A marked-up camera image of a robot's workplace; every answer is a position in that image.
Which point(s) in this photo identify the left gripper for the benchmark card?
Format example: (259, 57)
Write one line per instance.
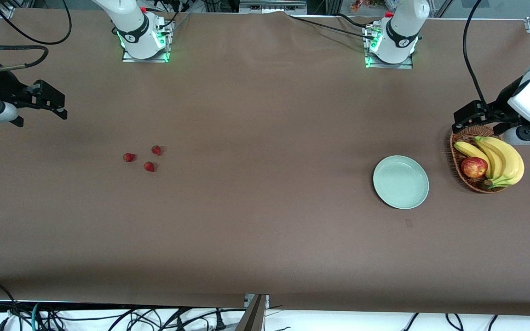
(503, 105)

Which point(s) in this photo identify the red strawberry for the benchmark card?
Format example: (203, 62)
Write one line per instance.
(156, 150)
(149, 166)
(129, 157)

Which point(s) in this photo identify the pale green round plate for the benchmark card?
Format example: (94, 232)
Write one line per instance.
(400, 182)

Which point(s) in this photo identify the brown wicker basket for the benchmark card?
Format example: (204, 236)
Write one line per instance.
(458, 151)

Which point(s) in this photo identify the red apple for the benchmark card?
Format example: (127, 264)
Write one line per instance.
(474, 168)

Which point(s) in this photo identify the yellow banana bunch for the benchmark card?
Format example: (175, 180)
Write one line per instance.
(506, 158)

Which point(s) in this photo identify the colourful background objects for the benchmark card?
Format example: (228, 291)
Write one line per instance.
(361, 4)

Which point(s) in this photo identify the brown table cover sheet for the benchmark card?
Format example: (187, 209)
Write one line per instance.
(265, 115)

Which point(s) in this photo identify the grey device box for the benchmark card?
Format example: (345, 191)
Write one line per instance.
(272, 7)

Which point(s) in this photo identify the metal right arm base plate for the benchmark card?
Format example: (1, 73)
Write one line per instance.
(129, 59)

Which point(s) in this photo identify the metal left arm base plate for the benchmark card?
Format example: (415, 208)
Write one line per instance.
(375, 65)

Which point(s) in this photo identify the aluminium frame post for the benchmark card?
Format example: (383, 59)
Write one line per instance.
(253, 317)

